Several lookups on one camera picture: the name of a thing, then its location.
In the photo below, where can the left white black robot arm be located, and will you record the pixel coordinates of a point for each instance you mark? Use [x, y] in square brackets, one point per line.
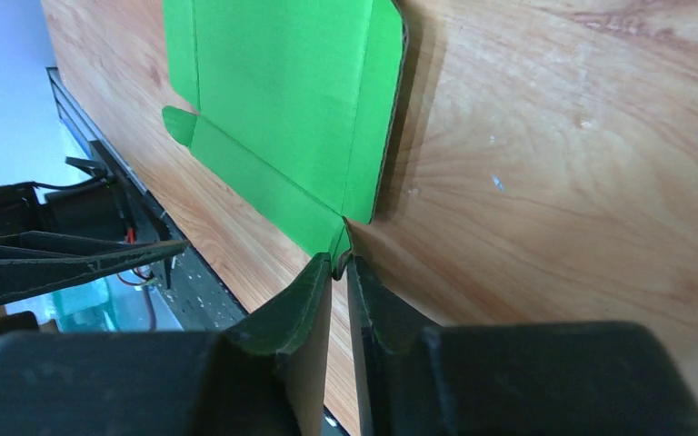
[24, 208]

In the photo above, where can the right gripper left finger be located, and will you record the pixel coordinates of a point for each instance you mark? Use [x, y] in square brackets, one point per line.
[264, 375]

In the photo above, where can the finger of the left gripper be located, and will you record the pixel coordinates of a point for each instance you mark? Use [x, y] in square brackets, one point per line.
[34, 263]

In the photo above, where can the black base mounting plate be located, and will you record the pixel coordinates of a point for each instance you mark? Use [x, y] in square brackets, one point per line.
[192, 289]

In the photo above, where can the green paper box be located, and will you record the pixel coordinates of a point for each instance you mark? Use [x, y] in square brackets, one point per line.
[291, 104]

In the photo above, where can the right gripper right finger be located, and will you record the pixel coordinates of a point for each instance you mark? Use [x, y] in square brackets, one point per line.
[417, 377]

